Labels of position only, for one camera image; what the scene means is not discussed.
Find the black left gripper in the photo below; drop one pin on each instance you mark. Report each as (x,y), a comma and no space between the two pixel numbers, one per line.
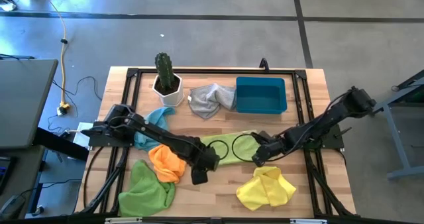
(202,159)

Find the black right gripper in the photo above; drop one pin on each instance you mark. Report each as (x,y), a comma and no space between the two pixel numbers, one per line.
(273,147)

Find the lime green microfiber towel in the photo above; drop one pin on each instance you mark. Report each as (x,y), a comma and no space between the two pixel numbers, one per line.
(243,147)

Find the yellow microfiber towel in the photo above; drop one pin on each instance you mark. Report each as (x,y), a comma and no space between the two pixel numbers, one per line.
(265,187)

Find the orange microfiber towel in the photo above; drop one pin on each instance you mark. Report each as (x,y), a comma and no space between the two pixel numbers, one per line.
(165,164)

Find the grey microfiber towel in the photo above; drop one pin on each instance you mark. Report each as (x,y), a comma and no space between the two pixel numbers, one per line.
(208,99)

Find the light blue microfiber towel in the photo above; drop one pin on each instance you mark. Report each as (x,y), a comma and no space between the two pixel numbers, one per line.
(159,116)

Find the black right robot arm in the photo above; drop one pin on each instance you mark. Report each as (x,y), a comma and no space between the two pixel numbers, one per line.
(331,118)

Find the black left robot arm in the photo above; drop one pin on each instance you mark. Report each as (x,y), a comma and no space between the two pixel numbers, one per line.
(159,134)

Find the large green microfiber towel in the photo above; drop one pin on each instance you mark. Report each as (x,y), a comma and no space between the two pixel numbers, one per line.
(145,194)

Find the teal plastic bin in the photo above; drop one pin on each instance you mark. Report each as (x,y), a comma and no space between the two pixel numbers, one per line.
(261,94)

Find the green cactus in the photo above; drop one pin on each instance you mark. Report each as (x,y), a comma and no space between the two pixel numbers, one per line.
(164,70)

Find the white box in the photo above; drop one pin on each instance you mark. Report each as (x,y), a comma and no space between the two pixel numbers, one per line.
(79,138)

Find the grey metal stand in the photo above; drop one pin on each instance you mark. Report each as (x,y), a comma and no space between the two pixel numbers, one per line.
(397,144)

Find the black desk support beam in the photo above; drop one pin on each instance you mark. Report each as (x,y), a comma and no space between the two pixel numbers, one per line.
(59,144)

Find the yellow and white power plug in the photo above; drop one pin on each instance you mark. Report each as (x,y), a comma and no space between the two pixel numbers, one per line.
(63,108)

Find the grey desk top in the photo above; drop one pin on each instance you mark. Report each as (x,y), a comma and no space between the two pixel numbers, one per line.
(23,98)

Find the black computer mouse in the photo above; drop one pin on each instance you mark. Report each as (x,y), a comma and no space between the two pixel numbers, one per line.
(11,207)

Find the black keyboard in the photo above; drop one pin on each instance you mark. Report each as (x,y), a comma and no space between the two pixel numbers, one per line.
(3,174)

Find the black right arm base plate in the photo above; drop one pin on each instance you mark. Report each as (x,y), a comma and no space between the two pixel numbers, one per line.
(334,136)

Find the black bracket mount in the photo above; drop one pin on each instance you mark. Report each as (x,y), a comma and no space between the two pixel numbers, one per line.
(264,65)

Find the silver aluminium bracket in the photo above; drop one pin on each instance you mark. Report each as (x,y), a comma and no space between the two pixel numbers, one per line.
(122,220)
(308,221)

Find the black aluminium table frame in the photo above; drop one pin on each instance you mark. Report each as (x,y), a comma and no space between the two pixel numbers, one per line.
(215,71)

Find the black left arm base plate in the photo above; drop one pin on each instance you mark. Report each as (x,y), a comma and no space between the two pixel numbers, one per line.
(99,141)

